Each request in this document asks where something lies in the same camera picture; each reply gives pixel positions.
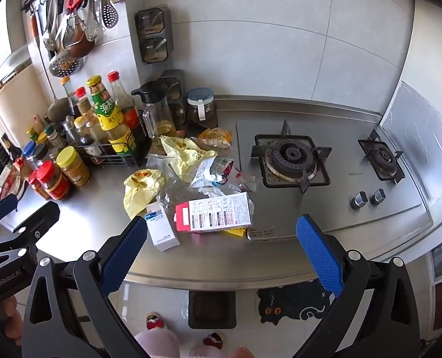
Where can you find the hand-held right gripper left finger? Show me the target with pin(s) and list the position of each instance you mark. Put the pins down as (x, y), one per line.
(124, 257)

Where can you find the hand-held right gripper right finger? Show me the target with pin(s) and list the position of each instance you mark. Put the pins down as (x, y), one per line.
(319, 253)

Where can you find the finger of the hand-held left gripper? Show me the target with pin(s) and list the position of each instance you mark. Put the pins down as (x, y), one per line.
(38, 218)
(1, 209)

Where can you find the small white blue box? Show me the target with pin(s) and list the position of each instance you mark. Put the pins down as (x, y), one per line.
(161, 231)

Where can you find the yellow plastic bag red print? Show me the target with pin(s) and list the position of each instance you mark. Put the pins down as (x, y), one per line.
(139, 194)

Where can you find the pink and white carton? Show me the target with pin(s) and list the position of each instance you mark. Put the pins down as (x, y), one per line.
(213, 212)

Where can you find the silver snack wrapper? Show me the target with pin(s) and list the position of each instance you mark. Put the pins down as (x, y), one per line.
(209, 171)

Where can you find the person's left hand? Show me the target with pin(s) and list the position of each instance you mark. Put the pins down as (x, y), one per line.
(11, 320)

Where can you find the red seasoning packet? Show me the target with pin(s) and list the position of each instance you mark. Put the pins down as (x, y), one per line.
(6, 182)

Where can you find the red lid jar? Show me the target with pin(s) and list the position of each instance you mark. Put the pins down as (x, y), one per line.
(53, 182)

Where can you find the stainless gas hob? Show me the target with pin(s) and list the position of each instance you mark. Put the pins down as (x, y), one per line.
(318, 209)

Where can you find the black cat floor mat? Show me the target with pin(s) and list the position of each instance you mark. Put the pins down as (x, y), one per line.
(292, 302)

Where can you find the yellow lid jar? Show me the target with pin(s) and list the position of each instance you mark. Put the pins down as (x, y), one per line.
(73, 167)

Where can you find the group of small seasoning jars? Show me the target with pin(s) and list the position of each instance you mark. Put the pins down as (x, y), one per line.
(38, 149)

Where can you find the red patterned slipper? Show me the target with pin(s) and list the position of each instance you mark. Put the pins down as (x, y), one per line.
(212, 340)
(155, 321)

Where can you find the yellow textured pad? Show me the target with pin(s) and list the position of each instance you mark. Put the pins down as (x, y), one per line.
(237, 233)

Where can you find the clear plastic bag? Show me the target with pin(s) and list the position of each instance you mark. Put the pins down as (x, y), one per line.
(180, 194)

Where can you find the small yellow cap bottle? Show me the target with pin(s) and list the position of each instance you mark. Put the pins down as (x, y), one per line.
(85, 138)

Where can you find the person's legs in pink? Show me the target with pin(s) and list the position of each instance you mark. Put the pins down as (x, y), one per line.
(157, 345)

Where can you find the crumpled white plastic bag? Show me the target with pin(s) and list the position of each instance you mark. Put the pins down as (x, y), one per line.
(157, 162)

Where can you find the large gas burner with grate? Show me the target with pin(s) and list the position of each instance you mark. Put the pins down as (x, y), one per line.
(292, 154)

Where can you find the brown round pot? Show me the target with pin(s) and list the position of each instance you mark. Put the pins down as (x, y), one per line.
(59, 109)

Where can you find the small gas burner with grate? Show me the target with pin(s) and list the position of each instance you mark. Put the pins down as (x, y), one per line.
(383, 154)

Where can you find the small red cap bottle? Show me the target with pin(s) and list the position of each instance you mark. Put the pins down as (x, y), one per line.
(83, 106)

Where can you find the crumpled yellow plastic bag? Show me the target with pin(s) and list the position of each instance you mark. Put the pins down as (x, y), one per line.
(185, 153)

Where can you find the dark soy sauce bottle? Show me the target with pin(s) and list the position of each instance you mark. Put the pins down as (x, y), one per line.
(70, 100)

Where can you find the green label sauce bottle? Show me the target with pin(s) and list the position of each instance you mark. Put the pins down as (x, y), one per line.
(109, 115)

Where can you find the glass oil jug black lid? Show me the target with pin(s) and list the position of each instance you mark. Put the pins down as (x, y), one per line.
(157, 119)

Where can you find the red label sauce bottle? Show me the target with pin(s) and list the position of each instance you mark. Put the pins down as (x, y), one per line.
(122, 97)

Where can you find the foil splash guard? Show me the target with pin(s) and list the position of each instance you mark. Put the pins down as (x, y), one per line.
(418, 138)

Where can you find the orange bread packet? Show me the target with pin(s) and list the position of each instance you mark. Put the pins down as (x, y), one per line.
(217, 136)

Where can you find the steel skimmer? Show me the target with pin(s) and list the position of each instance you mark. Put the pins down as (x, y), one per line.
(65, 63)

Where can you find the glass jar blue lid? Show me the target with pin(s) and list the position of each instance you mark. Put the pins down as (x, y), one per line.
(202, 113)

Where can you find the brown ladle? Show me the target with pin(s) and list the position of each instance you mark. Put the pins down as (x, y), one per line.
(81, 43)

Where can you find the steel slotted spoon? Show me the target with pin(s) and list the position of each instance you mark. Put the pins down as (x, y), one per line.
(91, 26)
(108, 15)

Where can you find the wall spice box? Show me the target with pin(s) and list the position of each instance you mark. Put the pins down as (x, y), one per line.
(172, 85)
(178, 113)
(154, 48)
(152, 20)

